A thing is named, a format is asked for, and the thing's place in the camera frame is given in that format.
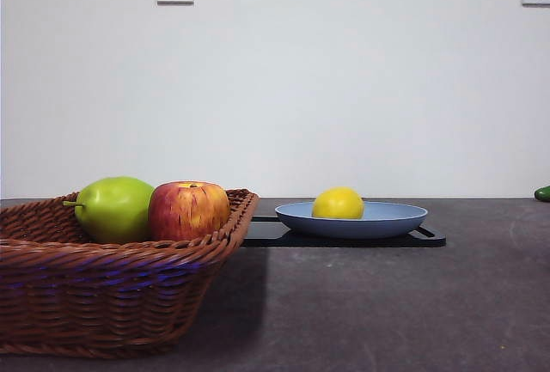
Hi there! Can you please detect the green apple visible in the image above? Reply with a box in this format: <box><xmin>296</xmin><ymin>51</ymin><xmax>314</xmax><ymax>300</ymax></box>
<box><xmin>63</xmin><ymin>176</ymin><xmax>156</xmax><ymax>245</ymax></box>

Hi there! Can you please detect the dark green rectangular tray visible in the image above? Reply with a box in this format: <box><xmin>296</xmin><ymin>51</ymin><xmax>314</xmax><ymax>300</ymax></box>
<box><xmin>241</xmin><ymin>215</ymin><xmax>447</xmax><ymax>249</ymax></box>

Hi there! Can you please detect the yellow lemon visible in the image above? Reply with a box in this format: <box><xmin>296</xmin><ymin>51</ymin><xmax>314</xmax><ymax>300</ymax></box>
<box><xmin>311</xmin><ymin>186</ymin><xmax>365</xmax><ymax>221</ymax></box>

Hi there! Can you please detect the light blue round plate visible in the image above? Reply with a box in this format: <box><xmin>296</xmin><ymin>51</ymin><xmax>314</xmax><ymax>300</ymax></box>
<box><xmin>274</xmin><ymin>201</ymin><xmax>429</xmax><ymax>241</ymax></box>

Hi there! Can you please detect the brown wicker basket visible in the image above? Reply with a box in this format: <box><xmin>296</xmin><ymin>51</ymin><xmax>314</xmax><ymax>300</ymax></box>
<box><xmin>0</xmin><ymin>188</ymin><xmax>261</xmax><ymax>348</ymax></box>

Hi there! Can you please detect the red yellow apple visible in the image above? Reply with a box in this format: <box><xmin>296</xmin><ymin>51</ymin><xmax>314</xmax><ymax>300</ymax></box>
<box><xmin>148</xmin><ymin>180</ymin><xmax>231</xmax><ymax>243</ymax></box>

